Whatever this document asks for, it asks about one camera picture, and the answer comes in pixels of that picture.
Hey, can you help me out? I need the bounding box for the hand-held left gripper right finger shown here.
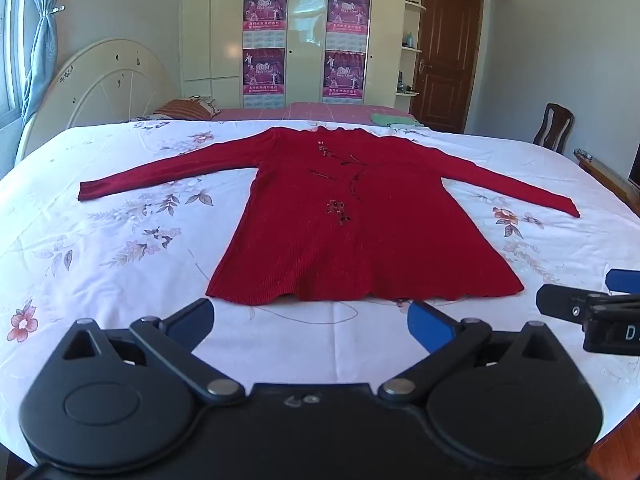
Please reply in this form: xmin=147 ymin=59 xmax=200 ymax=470
xmin=377 ymin=301 xmax=567 ymax=405

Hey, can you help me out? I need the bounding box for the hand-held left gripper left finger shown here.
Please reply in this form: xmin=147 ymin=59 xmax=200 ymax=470
xmin=62 ymin=298 xmax=247 ymax=406

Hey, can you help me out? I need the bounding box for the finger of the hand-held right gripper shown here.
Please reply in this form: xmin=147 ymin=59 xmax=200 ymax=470
xmin=605 ymin=269 xmax=640 ymax=295
xmin=536 ymin=284 xmax=601 ymax=333

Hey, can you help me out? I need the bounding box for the red knit sweater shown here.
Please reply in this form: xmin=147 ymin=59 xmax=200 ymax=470
xmin=78 ymin=126 xmax=581 ymax=307

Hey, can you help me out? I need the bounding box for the white floral bedsheet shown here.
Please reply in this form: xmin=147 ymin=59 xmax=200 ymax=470
xmin=0 ymin=119 xmax=640 ymax=461

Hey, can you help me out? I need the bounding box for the black television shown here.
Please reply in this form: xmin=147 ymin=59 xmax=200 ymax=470
xmin=627 ymin=139 xmax=640 ymax=192

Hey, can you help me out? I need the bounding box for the dark wooden chair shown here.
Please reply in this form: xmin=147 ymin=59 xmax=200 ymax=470
xmin=532 ymin=103 xmax=575 ymax=155

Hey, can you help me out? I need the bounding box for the folded green cloth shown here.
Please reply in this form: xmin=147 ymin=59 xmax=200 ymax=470
xmin=371 ymin=112 xmax=424 ymax=128

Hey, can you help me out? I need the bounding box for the striped orange pillow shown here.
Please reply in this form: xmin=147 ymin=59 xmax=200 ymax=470
xmin=152 ymin=96 xmax=221 ymax=121

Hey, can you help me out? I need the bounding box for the white round headboard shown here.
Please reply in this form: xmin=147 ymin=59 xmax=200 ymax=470
xmin=15 ymin=37 xmax=181 ymax=163

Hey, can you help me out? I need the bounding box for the brown wooden door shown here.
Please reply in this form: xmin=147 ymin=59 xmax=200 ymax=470
xmin=410 ymin=0 xmax=484 ymax=135

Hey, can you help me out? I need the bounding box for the cream wardrobe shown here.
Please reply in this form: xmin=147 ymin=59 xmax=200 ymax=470
xmin=180 ymin=0 xmax=514 ymax=109

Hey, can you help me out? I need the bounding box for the blue curtain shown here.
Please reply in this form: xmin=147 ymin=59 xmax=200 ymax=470
xmin=20 ymin=0 xmax=67 ymax=119

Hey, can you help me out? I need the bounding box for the window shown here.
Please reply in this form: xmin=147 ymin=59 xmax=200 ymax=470
xmin=0 ymin=0 xmax=32 ymax=117

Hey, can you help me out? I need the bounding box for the purple wall poster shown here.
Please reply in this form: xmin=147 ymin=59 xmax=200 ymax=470
xmin=242 ymin=48 xmax=286 ymax=109
xmin=322 ymin=50 xmax=368 ymax=106
xmin=326 ymin=0 xmax=371 ymax=53
xmin=243 ymin=0 xmax=288 ymax=49

